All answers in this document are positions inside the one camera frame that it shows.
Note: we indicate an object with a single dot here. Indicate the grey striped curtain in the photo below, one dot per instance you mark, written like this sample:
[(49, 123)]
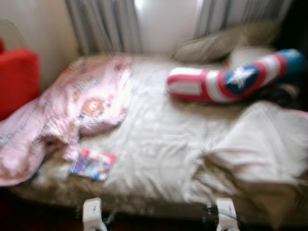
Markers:
[(231, 14), (103, 24)]

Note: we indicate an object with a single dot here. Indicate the cream crumpled duvet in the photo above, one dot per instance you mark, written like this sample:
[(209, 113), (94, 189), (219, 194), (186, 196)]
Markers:
[(260, 144)]

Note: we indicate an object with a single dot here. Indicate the pink cartoon print blanket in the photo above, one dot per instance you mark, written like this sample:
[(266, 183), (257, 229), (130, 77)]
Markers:
[(72, 106)]

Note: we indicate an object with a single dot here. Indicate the olive floral pillow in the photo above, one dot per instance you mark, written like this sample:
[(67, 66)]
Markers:
[(216, 45)]

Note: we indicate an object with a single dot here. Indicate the grey floral bed sheet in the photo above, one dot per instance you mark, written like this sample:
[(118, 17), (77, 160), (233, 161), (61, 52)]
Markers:
[(159, 130)]

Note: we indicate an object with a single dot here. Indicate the colourful comic book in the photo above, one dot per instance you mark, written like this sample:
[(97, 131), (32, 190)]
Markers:
[(91, 164)]

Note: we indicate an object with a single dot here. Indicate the red white striped bolster pillow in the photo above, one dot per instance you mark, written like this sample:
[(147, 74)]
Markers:
[(211, 84)]

